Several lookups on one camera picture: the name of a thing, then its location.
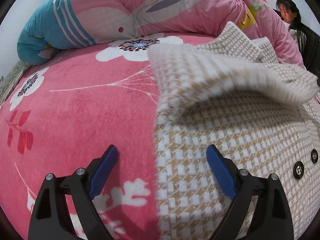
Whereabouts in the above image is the beige white houndstooth coat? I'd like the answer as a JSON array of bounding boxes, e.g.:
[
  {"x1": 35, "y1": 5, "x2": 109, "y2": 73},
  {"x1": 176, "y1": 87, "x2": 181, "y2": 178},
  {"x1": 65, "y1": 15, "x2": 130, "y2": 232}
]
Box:
[{"x1": 148, "y1": 22, "x2": 319, "y2": 239}]

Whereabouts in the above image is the pink floral fleece blanket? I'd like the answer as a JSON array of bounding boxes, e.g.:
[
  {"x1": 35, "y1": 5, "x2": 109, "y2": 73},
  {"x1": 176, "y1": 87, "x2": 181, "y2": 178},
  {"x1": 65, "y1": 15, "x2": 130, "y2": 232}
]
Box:
[{"x1": 1, "y1": 33, "x2": 216, "y2": 239}]

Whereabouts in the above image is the grey green mattress edge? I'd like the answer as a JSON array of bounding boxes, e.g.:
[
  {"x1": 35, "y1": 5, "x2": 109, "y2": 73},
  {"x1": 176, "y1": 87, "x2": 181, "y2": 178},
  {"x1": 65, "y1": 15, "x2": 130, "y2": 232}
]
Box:
[{"x1": 1, "y1": 60, "x2": 32, "y2": 105}]

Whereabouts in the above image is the black padded headboard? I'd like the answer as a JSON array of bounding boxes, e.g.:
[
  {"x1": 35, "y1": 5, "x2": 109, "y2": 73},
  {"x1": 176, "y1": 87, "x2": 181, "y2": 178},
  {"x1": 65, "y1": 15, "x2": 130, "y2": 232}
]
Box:
[{"x1": 298, "y1": 23, "x2": 320, "y2": 77}]

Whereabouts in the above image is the seated woman with black hair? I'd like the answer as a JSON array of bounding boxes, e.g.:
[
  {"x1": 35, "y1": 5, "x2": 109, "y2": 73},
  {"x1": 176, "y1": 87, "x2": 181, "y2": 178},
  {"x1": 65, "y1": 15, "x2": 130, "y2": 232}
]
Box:
[{"x1": 276, "y1": 0, "x2": 306, "y2": 54}]

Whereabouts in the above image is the pink blue cartoon duvet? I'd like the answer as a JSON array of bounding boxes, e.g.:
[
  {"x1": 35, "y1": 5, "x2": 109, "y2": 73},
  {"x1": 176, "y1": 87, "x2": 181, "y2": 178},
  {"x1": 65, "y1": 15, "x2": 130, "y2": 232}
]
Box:
[{"x1": 17, "y1": 0, "x2": 303, "y2": 66}]

